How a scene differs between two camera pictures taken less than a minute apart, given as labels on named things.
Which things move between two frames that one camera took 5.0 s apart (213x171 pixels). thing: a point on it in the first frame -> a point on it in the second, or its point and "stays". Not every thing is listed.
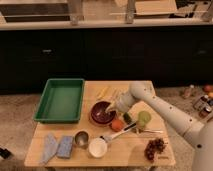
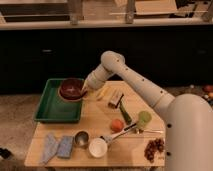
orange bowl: [99, 124] -> [68, 99]
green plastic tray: [60, 101] stays
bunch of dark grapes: [153, 146] stays
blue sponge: [64, 150] stays
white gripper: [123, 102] -> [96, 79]
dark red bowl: [100, 115] -> [71, 88]
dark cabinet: [166, 56] stays
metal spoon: [143, 130] stays
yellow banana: [102, 92] stays
